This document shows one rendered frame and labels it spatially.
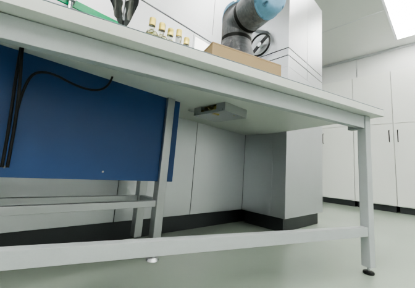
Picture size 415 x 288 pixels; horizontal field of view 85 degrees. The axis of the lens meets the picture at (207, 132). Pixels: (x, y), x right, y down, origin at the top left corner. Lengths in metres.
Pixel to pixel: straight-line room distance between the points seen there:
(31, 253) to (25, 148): 0.35
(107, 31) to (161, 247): 0.58
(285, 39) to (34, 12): 1.73
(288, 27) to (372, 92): 2.76
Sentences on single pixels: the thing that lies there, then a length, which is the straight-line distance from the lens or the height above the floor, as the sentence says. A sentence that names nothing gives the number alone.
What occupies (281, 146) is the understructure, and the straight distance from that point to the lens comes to 1.78.
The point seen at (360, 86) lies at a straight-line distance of 4.68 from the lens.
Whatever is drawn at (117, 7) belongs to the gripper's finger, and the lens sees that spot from 0.86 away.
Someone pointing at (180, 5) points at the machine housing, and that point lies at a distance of 1.77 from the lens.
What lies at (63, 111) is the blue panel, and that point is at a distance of 0.92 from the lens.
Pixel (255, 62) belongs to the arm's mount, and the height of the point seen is 0.77.
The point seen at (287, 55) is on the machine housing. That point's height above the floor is 1.33.
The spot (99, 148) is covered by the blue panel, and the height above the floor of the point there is 0.44.
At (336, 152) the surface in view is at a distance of 4.52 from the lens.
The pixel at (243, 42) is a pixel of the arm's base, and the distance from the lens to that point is 0.88.
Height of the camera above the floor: 0.40
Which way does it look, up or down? 9 degrees up
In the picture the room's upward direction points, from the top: 5 degrees clockwise
